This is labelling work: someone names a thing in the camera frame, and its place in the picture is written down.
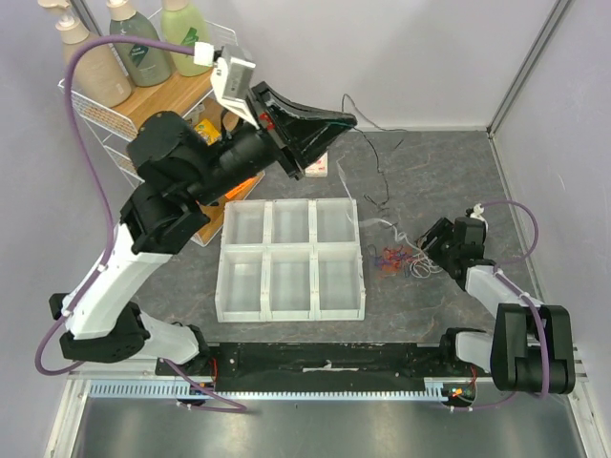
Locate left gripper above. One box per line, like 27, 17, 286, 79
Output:
189, 82, 361, 207

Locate orange wire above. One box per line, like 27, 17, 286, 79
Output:
369, 243, 416, 278

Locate black wire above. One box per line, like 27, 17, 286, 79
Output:
340, 93, 407, 225

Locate blue wire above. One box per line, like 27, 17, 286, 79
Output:
367, 242, 421, 281

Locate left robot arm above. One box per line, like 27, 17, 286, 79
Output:
50, 83, 357, 375

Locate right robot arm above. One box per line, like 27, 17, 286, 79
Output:
421, 217, 576, 395

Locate white sponge box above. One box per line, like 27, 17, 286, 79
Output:
305, 153, 328, 178

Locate orange snack box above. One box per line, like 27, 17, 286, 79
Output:
224, 176, 261, 199

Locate yellow candy bag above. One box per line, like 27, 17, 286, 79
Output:
195, 119, 221, 145

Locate white compartment tray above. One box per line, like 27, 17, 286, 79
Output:
215, 198, 366, 323

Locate light green pump bottle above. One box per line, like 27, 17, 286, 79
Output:
160, 0, 209, 77

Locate dark green pump bottle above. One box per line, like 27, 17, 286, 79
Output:
107, 0, 173, 87

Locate beige pump bottle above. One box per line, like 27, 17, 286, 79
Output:
37, 0, 132, 108

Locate white wire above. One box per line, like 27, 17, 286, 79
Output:
333, 159, 448, 281

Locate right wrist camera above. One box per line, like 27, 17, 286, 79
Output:
466, 203, 488, 228

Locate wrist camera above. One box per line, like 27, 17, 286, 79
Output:
466, 203, 488, 228
210, 45, 258, 128

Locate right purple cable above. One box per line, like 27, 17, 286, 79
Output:
448, 199, 550, 413

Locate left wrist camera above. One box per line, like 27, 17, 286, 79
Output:
210, 45, 258, 128

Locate white wire shelf rack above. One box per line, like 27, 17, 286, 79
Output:
72, 20, 264, 247

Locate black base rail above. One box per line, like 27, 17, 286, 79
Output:
152, 341, 493, 393

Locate slotted cable duct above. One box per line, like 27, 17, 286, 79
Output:
89, 379, 448, 402

